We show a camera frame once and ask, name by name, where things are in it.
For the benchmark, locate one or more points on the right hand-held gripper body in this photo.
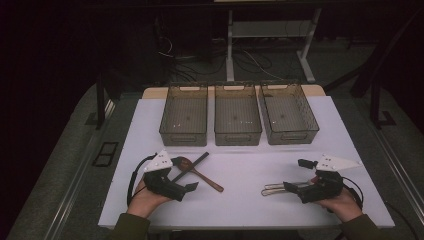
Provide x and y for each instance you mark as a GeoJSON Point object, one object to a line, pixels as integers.
{"type": "Point", "coordinates": [333, 163]}

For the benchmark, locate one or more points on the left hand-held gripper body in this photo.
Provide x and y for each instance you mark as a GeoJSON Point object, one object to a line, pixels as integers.
{"type": "Point", "coordinates": [156, 163]}

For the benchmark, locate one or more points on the black chopstick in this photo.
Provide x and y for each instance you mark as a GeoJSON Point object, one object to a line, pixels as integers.
{"type": "Point", "coordinates": [194, 165]}
{"type": "Point", "coordinates": [199, 159]}

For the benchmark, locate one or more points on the brown wooden spoon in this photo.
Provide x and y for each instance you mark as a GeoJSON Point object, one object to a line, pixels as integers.
{"type": "Point", "coordinates": [210, 182]}

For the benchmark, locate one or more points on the transparent brown plastic basket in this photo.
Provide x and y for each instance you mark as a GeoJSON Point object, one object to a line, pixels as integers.
{"type": "Point", "coordinates": [286, 115]}
{"type": "Point", "coordinates": [237, 116]}
{"type": "Point", "coordinates": [184, 116]}

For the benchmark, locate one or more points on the person's left hand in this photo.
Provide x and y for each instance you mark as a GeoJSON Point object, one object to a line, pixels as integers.
{"type": "Point", "coordinates": [143, 201]}

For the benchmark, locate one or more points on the person's right hand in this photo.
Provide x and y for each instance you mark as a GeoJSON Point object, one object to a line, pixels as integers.
{"type": "Point", "coordinates": [346, 205]}

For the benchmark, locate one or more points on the white table mat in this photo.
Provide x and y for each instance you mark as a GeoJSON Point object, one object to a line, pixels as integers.
{"type": "Point", "coordinates": [240, 166]}

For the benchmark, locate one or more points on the black metal stand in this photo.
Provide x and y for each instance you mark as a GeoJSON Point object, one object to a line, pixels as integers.
{"type": "Point", "coordinates": [100, 100]}
{"type": "Point", "coordinates": [375, 103]}

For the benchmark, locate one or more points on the black diagonal strut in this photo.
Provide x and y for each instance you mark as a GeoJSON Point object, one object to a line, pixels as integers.
{"type": "Point", "coordinates": [386, 53]}

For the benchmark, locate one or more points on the metal floor rail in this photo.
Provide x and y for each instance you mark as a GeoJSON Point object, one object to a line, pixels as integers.
{"type": "Point", "coordinates": [400, 163]}
{"type": "Point", "coordinates": [71, 196]}

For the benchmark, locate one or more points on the white metal desk frame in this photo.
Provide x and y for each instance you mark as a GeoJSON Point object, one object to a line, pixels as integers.
{"type": "Point", "coordinates": [266, 29]}

